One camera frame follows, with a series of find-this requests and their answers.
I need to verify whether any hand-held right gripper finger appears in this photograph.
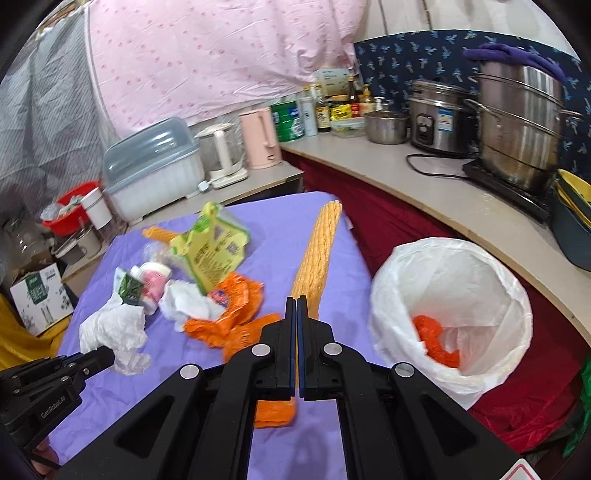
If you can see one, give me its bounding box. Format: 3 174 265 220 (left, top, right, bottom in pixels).
298 298 522 480
58 298 297 480

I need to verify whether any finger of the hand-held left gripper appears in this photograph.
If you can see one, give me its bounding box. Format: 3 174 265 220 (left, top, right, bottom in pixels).
74 346 116 385

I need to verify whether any white tissue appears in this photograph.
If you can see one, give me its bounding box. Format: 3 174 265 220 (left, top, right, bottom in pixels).
159 281 223 332
78 294 152 376

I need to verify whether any orange plastic bag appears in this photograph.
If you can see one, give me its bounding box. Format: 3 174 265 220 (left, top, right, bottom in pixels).
184 271 297 430

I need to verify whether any green drink carton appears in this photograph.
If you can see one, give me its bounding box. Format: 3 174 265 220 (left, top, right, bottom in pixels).
115 269 145 306

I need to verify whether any long yellow foam net sleeve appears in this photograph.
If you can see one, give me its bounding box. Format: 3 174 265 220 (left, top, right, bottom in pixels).
290 200 345 320

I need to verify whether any white pink paper cup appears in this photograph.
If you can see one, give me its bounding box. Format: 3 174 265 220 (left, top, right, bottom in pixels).
130 261 172 315

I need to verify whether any clear plastic wrap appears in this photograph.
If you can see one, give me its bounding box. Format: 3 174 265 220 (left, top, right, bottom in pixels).
142 242 175 269

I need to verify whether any yellow green packaging bag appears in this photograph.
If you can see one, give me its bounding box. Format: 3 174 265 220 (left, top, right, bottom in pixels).
170 202 251 296

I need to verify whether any orange plastic scrap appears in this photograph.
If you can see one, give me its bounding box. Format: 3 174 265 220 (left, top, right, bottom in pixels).
412 315 462 369

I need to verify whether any orange sponge cloth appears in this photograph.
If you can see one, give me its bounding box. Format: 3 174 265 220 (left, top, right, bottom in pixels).
142 224 180 244

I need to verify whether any white plastic bin bag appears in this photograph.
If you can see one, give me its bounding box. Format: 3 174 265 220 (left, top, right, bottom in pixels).
368 237 534 411

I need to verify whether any yellow cloth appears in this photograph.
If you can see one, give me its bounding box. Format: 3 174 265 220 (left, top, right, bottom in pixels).
0 294 63 372

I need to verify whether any white printed cardboard box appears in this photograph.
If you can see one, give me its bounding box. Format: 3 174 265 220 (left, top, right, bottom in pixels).
9 262 75 337

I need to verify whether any purple tablecloth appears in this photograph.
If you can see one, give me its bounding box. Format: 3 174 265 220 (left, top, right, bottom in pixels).
46 190 372 480

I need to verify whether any clear glass jar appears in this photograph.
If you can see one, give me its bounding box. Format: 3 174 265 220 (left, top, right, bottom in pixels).
1 217 47 274

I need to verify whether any white canister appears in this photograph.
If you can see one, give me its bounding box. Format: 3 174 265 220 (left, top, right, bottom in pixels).
81 187 115 228

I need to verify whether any red plastic basin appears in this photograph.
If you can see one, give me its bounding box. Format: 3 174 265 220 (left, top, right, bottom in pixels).
41 181 101 232

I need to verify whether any dark red curtain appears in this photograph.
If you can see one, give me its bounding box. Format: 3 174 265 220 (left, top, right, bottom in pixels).
281 152 591 457

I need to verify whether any dish box with blue-grey lid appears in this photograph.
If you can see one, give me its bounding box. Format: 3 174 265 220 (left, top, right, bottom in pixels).
102 116 207 223

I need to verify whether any white glass electric kettle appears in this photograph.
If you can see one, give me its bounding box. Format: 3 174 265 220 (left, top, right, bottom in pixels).
195 122 250 190

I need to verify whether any pink electric kettle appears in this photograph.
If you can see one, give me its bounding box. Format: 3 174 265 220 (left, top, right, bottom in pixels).
239 108 282 169

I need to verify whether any green tin can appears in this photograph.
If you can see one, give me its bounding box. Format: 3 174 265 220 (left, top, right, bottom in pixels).
270 102 306 142

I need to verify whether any white blue bottle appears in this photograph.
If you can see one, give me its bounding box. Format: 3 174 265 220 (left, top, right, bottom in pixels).
298 90 320 137

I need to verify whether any dark sauce bottle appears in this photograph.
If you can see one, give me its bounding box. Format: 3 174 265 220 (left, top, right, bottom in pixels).
316 95 332 134

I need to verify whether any small steel pot with lid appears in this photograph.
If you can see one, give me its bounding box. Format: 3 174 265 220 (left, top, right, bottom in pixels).
364 110 411 145

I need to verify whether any grey checked cloth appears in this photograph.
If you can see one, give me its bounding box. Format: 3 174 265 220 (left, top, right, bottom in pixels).
0 16 123 227

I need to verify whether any red label sauce bottle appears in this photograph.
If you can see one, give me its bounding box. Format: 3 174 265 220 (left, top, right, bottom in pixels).
348 76 363 119

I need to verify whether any black induction cooker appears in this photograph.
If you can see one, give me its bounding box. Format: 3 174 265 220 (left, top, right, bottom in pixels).
462 158 556 223

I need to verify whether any steel rice cooker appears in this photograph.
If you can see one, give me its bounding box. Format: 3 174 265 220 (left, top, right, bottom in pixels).
407 79 477 156

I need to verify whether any white green carton box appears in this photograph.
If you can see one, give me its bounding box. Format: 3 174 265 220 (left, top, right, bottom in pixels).
314 68 354 100

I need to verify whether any green plastic bag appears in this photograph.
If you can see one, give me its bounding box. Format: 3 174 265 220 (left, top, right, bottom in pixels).
564 364 591 459

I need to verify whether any stack of yellow teal basins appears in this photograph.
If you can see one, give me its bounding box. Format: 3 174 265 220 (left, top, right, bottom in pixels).
551 168 591 272

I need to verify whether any pink dotted sheet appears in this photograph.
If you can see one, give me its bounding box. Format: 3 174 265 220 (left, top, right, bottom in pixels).
88 0 384 136

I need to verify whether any navy floral cloth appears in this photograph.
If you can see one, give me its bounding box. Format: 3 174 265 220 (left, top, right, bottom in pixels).
353 28 591 177

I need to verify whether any large steel steamer pot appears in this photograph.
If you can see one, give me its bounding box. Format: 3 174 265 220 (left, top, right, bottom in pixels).
464 62 585 193

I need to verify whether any purple cloth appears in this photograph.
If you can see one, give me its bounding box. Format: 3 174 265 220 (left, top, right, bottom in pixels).
463 42 568 80

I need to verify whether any black power cable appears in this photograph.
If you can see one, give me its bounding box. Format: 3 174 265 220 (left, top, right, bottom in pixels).
406 153 471 179

